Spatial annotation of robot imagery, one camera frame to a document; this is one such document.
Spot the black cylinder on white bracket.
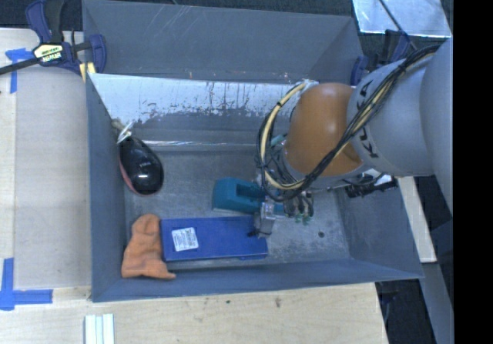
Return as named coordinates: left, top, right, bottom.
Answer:
left=344, top=174, right=399, bottom=199

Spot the black computer mouse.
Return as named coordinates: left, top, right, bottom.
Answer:
left=113, top=120, right=166, bottom=197

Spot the teal plastic box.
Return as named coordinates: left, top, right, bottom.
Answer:
left=211, top=176, right=287, bottom=217

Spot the orange cloth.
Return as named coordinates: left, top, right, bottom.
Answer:
left=120, top=213, right=177, bottom=280

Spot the grey metal bin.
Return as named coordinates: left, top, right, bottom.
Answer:
left=81, top=0, right=425, bottom=303

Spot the blue flat box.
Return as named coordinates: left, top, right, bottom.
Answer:
left=159, top=215, right=270, bottom=263

